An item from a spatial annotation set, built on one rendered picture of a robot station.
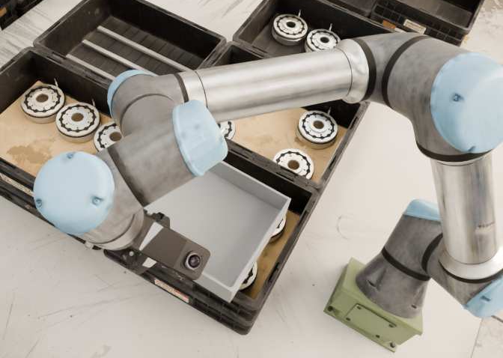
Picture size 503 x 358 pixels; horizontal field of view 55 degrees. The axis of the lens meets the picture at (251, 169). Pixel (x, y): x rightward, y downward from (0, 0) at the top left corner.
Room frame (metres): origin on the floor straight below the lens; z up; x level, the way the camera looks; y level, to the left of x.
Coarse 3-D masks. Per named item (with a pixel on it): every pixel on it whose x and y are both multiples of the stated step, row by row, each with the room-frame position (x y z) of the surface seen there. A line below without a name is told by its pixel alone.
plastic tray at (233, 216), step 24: (216, 168) 0.49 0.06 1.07; (192, 192) 0.44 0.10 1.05; (216, 192) 0.45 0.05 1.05; (240, 192) 0.46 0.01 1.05; (264, 192) 0.45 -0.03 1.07; (168, 216) 0.38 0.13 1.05; (192, 216) 0.39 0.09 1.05; (216, 216) 0.40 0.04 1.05; (240, 216) 0.41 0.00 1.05; (264, 216) 0.42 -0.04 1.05; (192, 240) 0.34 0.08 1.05; (216, 240) 0.35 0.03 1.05; (240, 240) 0.36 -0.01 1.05; (264, 240) 0.35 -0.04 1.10; (216, 264) 0.31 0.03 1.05; (240, 264) 0.32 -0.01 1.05; (216, 288) 0.26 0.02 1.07
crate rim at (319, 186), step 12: (228, 48) 0.94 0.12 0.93; (240, 48) 0.95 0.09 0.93; (216, 60) 0.89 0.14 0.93; (360, 108) 0.83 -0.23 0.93; (348, 132) 0.75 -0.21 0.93; (228, 144) 0.64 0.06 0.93; (252, 156) 0.62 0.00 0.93; (336, 156) 0.67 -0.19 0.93; (276, 168) 0.60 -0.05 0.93; (300, 180) 0.58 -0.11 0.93; (312, 180) 0.59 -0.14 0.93; (324, 180) 0.60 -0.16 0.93
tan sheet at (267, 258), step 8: (288, 216) 0.54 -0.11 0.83; (296, 216) 0.55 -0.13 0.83; (288, 224) 0.53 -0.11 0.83; (288, 232) 0.50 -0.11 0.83; (280, 240) 0.48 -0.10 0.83; (264, 248) 0.46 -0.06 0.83; (272, 248) 0.46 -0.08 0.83; (280, 248) 0.46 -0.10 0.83; (264, 256) 0.44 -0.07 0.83; (272, 256) 0.44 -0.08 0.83; (264, 264) 0.42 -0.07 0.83; (272, 264) 0.42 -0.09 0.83; (264, 272) 0.40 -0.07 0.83; (256, 280) 0.38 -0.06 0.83; (264, 280) 0.38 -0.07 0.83; (256, 288) 0.36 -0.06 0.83; (248, 296) 0.34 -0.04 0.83; (256, 296) 0.34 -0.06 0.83
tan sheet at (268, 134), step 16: (272, 112) 0.84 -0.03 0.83; (288, 112) 0.85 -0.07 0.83; (304, 112) 0.86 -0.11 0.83; (240, 128) 0.77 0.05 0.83; (256, 128) 0.78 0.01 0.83; (272, 128) 0.79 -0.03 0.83; (288, 128) 0.80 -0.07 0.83; (240, 144) 0.72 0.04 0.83; (256, 144) 0.73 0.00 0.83; (272, 144) 0.74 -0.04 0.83; (288, 144) 0.75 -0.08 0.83; (336, 144) 0.78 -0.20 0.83; (320, 160) 0.72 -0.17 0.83; (320, 176) 0.67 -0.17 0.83
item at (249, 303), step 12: (240, 156) 0.62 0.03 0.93; (264, 168) 0.60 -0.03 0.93; (288, 180) 0.58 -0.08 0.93; (312, 192) 0.56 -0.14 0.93; (312, 204) 0.53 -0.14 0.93; (300, 216) 0.50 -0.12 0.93; (300, 228) 0.47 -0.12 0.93; (288, 240) 0.44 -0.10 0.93; (288, 252) 0.41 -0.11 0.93; (276, 264) 0.39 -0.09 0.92; (276, 276) 0.36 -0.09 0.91; (264, 288) 0.33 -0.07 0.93; (240, 300) 0.30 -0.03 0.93; (252, 300) 0.30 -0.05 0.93
